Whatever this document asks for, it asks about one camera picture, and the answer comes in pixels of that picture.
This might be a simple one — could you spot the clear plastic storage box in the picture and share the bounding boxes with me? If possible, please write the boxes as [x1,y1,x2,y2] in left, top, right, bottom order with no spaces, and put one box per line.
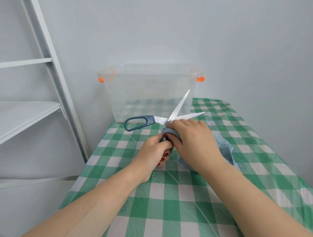
[97,64,206,124]

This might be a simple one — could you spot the white metal shelf rack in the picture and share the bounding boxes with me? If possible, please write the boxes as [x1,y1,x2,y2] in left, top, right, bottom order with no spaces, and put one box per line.
[0,0,88,190]

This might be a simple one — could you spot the person's left hand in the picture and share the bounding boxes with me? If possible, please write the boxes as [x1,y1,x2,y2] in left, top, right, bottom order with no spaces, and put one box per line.
[129,133,174,184]

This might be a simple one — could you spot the blue handled steel scissors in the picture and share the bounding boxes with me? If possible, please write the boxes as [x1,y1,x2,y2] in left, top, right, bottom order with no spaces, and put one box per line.
[124,89,206,143]

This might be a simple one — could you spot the person's right forearm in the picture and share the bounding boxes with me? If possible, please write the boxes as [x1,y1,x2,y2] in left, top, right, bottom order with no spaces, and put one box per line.
[208,162,311,237]

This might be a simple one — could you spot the person's left forearm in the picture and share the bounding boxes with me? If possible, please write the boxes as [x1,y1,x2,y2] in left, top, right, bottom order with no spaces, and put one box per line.
[22,167,150,237]

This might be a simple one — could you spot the blue microfibre cloth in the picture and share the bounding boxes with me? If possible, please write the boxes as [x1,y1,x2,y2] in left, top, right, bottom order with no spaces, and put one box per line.
[160,127,236,171]

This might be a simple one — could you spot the person's right hand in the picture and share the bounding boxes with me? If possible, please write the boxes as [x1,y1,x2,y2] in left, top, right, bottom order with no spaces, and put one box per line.
[165,119,229,176]

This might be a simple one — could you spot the green white checkered tablecloth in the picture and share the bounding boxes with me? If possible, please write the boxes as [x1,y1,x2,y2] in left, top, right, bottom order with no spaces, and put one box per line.
[58,98,313,237]

